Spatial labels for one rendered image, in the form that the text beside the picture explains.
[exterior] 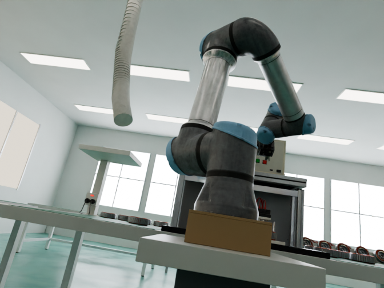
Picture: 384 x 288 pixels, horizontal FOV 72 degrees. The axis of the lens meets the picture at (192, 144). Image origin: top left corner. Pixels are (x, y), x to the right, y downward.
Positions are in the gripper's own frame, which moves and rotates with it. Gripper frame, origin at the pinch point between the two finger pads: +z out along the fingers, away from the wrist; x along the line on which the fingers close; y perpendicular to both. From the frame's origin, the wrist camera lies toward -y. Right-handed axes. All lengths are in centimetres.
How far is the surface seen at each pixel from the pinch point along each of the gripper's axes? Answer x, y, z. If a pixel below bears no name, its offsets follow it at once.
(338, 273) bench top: 24, 57, -9
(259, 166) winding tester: 1.2, 0.1, 7.8
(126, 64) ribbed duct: -120, -124, 33
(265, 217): 4.0, 29.5, 9.7
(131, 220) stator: -62, 36, 23
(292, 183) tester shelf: 18.3, 8.0, 8.3
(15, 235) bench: -158, 34, 83
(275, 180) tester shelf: 9.5, 7.9, 8.2
